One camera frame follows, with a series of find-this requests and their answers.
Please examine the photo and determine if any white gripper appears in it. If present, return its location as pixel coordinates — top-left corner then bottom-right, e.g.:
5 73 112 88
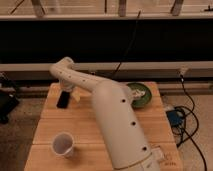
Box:
59 80 80 102

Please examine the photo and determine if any black eraser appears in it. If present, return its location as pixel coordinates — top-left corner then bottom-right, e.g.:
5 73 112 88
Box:
57 91 70 109

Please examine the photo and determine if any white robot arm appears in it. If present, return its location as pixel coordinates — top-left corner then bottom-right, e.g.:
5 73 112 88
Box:
50 57 161 171

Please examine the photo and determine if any white rolled packet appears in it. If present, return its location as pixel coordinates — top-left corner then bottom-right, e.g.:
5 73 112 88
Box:
132 89 145 100

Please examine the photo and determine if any green bowl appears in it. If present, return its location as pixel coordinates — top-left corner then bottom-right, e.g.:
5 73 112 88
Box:
127 82 152 108

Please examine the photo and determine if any black object at left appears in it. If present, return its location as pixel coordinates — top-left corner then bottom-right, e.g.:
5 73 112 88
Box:
0 72 20 124

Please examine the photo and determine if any white square sponge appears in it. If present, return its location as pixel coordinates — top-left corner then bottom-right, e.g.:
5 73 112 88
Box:
152 146 166 163

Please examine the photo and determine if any blue power adapter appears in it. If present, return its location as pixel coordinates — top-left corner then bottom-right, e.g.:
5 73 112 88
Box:
166 110 183 127

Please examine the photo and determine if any black hanging cable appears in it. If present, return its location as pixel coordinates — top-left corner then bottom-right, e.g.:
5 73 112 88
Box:
108 10 142 80

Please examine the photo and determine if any black floor cable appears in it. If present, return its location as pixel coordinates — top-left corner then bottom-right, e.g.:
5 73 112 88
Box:
172 74 208 171

